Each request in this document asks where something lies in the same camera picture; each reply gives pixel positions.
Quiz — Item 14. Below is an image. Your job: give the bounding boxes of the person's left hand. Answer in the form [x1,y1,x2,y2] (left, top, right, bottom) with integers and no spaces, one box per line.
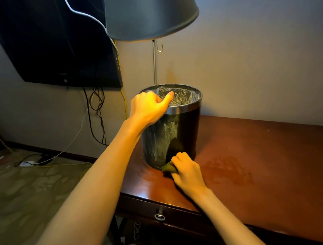
[129,91,175,129]

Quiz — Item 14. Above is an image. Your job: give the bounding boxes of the person's right hand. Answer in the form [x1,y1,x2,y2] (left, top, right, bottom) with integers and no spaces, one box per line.
[170,152,209,200]

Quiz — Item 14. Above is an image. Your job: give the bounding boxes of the green cleaning cloth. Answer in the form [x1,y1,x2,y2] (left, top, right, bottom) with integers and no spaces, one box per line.
[161,161,178,175]

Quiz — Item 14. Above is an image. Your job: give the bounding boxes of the clear plastic bin liner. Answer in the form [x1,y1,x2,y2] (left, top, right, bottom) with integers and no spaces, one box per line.
[149,86,202,107]

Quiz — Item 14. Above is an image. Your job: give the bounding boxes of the black metal trash bin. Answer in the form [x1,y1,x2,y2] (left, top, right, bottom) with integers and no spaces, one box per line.
[139,84,203,171]

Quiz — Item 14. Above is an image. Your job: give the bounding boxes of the person's left forearm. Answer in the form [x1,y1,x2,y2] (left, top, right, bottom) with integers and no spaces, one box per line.
[36,121,142,245]

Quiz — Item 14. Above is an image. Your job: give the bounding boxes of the person's right forearm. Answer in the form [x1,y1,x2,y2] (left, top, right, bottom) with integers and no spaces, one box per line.
[196,189,265,245]

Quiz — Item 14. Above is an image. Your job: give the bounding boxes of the brown wooden table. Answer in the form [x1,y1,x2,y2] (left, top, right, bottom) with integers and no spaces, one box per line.
[108,115,323,245]

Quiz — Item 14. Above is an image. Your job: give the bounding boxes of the grey shade metal lamp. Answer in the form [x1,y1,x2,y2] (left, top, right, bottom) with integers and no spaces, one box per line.
[105,0,200,85]

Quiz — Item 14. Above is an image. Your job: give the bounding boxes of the black television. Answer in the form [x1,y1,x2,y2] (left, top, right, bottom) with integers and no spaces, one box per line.
[0,0,123,88]

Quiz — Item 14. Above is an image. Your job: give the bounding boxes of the black cables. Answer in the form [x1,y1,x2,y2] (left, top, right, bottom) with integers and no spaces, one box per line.
[82,87,108,147]

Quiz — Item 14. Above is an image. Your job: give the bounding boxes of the white cable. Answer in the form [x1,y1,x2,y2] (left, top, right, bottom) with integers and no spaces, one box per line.
[33,0,119,165]

